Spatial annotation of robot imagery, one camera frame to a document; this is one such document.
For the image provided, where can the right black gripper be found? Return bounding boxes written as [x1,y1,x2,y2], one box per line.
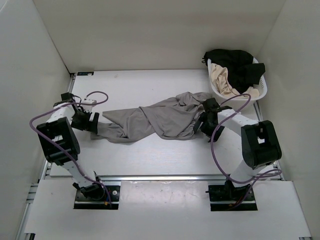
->
[193,111,225,143]

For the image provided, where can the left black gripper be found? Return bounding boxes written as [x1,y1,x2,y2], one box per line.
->
[70,108,100,134]

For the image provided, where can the grey trousers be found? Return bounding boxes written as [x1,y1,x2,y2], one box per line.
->
[90,92,212,144]

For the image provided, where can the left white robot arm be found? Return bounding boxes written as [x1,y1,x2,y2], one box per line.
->
[29,92,108,201]

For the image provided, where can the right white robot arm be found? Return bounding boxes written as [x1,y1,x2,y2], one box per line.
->
[193,106,282,200]

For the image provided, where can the white laundry basket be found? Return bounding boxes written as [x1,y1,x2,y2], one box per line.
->
[207,59,268,110]

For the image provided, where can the dark label sticker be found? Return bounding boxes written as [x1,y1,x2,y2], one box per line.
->
[77,71,94,76]

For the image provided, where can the beige garment in basket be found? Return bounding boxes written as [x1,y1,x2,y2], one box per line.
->
[210,63,266,98]

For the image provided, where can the black garment in basket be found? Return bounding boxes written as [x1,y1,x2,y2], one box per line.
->
[202,49,266,94]

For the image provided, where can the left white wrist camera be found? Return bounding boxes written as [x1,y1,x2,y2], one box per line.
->
[79,98,97,113]

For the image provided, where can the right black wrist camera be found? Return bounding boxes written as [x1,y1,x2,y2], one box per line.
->
[202,98,220,113]

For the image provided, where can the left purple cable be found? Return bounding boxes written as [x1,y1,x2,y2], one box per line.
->
[29,91,113,208]

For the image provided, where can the purple cable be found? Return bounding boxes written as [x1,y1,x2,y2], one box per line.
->
[211,93,282,201]
[29,91,113,208]

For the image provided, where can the aluminium table frame rail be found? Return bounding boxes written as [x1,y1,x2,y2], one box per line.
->
[17,72,313,240]

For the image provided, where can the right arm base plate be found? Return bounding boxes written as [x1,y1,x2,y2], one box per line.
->
[206,184,258,212]

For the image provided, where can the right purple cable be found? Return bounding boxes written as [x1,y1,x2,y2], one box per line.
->
[211,93,282,201]

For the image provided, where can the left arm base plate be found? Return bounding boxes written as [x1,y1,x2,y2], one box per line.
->
[72,182,121,210]

